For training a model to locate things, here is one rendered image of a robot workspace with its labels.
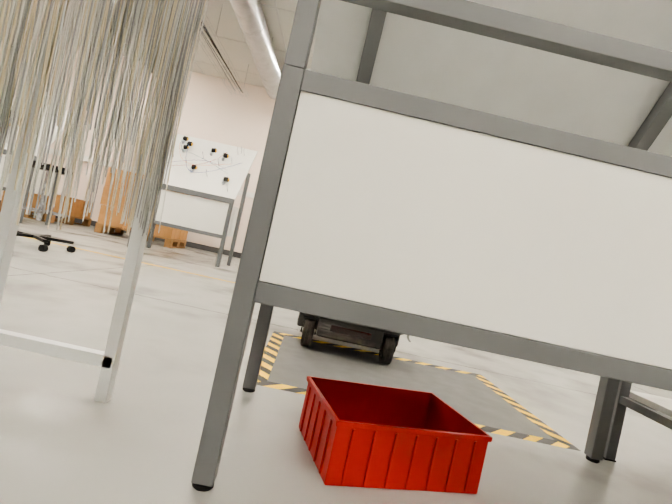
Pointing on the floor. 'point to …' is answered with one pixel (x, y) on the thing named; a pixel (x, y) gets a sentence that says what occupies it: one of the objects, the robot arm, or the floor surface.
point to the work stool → (41, 220)
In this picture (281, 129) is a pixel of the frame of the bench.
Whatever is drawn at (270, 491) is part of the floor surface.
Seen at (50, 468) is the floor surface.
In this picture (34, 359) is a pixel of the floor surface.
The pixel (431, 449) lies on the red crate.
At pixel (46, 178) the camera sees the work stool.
